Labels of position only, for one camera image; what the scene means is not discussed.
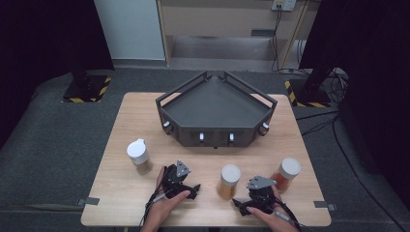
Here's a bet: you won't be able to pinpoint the white wall socket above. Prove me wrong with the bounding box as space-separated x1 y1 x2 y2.
271 0 297 13

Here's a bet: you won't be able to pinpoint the black curtain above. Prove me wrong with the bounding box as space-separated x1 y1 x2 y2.
298 0 410 211
0 0 116 149

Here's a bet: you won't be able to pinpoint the jar with light brown contents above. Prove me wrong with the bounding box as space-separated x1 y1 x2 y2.
126 138 153 175

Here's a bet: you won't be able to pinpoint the red spice jar white lid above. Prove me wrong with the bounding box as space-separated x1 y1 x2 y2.
270 157 302 192

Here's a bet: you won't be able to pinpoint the tangled cable bundle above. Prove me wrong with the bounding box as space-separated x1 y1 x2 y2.
322 67 350 104

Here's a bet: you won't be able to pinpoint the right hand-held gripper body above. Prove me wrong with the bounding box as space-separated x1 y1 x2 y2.
246 175 278 215

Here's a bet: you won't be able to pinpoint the person's right hand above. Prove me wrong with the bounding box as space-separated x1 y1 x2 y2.
246 187 299 232

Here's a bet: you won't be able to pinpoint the grey table bracket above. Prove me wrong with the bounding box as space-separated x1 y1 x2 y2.
76 196 101 207
313 200 337 212

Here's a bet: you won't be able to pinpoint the person's left hand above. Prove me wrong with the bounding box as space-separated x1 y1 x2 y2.
146 166 191 226

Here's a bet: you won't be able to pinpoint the black socket cables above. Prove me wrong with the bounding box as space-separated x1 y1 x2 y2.
270 5 301 74

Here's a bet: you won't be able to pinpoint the white panel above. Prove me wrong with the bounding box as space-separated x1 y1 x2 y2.
93 0 166 61

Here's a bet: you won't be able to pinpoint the right hand-held gripper cable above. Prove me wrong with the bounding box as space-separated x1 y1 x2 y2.
272 194 305 232

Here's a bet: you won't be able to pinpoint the left hand-held gripper cable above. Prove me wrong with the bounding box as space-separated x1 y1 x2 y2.
138 167 169 227

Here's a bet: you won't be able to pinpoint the black floor cable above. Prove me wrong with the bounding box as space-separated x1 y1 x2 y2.
295 110 410 232

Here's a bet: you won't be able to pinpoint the black corner rack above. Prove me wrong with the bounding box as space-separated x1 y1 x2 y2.
155 71 278 149

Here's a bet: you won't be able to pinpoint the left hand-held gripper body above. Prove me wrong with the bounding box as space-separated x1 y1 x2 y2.
161 159 194 198

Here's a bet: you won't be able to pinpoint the black stand with striped base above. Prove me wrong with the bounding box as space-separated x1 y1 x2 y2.
62 54 113 104
283 61 334 109

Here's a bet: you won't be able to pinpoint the hand-held gripper cable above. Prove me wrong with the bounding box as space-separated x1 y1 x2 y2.
272 194 305 232
138 167 169 227

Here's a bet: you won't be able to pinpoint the orange spice jar white lid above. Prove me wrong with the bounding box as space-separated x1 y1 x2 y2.
216 163 242 201

